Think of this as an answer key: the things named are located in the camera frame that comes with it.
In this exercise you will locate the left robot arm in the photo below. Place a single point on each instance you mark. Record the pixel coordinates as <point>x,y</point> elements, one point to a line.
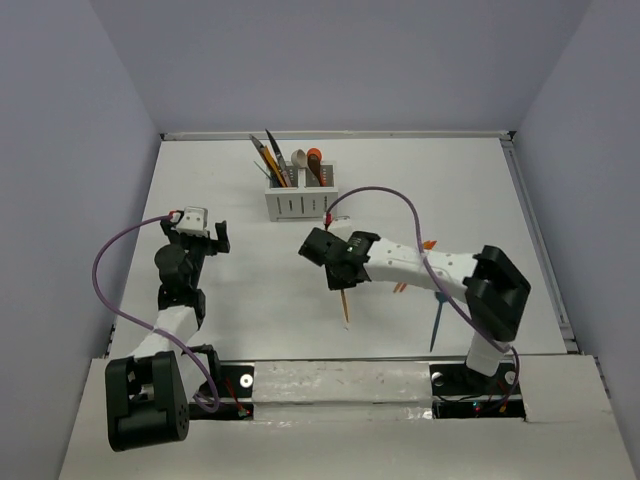
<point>149,391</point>

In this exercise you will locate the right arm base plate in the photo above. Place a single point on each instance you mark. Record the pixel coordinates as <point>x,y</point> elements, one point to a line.
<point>461,393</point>

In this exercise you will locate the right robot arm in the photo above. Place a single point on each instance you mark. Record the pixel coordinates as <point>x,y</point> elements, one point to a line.
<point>493,289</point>

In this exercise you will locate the aluminium table edge rail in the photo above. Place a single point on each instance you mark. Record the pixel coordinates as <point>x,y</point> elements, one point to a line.
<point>336,134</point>

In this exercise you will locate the yellow orange plastic spoon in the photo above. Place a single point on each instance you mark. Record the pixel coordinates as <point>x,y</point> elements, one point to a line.
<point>345,309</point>

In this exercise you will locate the teal handled steel knife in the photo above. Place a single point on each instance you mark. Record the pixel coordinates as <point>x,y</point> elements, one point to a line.
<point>258,145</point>

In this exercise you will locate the beige plastic spoon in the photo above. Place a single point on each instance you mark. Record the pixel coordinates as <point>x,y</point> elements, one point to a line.
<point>299,159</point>

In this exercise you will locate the white two-compartment utensil caddy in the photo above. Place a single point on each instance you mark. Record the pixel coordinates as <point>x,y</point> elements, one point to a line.
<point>306,199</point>

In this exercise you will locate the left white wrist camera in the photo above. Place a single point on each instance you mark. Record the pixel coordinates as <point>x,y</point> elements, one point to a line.
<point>191,221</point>

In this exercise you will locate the teal blue plastic knife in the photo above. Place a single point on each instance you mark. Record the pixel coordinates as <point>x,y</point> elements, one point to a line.
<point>265,172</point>

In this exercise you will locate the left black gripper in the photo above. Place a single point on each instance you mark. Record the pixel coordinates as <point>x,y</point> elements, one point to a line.
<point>175,237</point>

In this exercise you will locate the orange red plastic spoon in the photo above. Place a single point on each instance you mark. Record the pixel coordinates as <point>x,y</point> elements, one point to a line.
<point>314,151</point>

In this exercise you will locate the black handled steel knife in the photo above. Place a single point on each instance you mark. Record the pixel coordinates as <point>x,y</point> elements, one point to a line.
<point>277,151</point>

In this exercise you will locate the pink handled steel knife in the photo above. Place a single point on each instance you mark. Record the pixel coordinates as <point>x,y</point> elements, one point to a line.
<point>287,178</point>

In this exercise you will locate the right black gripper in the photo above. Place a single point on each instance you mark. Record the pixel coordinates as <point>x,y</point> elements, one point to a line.
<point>335,281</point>

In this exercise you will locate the brown wooden spoon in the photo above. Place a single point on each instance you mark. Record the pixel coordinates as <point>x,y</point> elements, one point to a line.
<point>314,164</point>

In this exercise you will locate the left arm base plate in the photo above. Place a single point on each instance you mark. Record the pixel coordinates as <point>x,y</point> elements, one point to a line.
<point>235,391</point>

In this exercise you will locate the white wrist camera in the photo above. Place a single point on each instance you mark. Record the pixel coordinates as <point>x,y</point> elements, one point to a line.
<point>191,221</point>
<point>339,226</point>

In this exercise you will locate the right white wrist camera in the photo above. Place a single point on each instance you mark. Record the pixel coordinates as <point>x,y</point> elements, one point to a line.
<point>339,226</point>

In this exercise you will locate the dark blue plastic spoon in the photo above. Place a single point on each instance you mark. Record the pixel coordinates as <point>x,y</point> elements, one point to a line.
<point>441,301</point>

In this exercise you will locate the orange handled knife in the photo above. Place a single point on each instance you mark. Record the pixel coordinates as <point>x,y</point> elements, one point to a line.
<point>273,165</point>

